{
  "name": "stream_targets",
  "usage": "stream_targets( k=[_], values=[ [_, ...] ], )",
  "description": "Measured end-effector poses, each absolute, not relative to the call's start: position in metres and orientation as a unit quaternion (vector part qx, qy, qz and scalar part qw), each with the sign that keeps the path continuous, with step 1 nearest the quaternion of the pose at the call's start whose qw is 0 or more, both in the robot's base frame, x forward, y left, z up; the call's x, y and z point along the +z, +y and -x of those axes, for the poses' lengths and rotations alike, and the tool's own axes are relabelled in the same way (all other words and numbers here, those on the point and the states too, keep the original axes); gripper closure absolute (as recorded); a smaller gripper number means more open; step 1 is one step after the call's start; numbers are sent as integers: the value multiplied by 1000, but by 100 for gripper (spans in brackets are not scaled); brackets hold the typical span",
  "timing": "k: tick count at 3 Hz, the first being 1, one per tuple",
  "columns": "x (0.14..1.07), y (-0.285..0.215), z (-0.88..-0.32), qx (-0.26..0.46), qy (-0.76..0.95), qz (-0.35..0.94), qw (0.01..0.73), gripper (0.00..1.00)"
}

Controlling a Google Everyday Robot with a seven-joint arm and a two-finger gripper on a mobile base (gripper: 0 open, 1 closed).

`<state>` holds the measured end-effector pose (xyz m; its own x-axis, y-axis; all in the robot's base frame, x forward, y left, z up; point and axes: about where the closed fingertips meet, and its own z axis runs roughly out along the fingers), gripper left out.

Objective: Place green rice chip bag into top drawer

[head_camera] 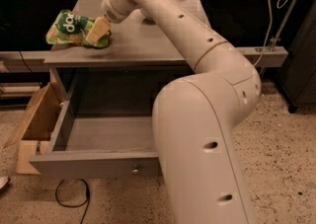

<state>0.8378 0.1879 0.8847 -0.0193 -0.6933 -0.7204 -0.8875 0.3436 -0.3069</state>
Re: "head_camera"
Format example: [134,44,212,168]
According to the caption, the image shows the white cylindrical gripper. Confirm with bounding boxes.
[86,0,138,44]

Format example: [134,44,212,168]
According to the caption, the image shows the green rice chip bag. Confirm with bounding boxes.
[45,10,111,48]

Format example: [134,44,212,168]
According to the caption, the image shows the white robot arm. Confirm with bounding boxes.
[102,0,261,224]

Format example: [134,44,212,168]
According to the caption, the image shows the grey open top drawer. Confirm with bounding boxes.
[29,70,164,180]

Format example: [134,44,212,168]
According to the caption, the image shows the round metal drawer knob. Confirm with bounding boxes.
[132,165,140,175]

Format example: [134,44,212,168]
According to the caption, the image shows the grey wooden cabinet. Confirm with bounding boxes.
[43,0,211,117]

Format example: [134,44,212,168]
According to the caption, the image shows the brown cardboard box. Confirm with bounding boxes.
[4,71,64,175]

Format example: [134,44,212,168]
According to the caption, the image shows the thin metal stand pole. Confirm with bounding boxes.
[254,0,297,65]

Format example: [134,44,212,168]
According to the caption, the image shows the black floor cable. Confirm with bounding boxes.
[54,178,91,224]

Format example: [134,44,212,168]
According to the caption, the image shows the white hanging cable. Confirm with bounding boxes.
[252,0,292,68]

